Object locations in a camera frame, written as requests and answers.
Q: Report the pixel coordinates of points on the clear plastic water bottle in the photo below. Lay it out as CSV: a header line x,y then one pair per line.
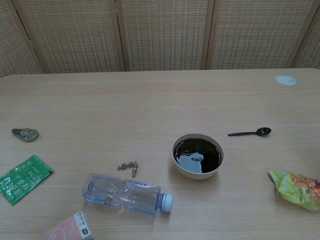
x,y
120,195

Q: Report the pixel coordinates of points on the black plastic spoon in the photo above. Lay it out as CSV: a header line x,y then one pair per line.
x,y
263,131

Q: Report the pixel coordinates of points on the green tea sachet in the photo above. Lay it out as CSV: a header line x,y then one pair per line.
x,y
22,180

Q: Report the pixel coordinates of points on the pink paper box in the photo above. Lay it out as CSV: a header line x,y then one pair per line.
x,y
67,228

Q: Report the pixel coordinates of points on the black-lined white bowl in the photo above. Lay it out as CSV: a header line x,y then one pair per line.
x,y
197,160

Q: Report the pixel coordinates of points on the green snack bag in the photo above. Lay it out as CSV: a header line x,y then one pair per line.
x,y
297,190

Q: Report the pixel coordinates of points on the woven wooden folding screen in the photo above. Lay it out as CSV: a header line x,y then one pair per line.
x,y
162,35

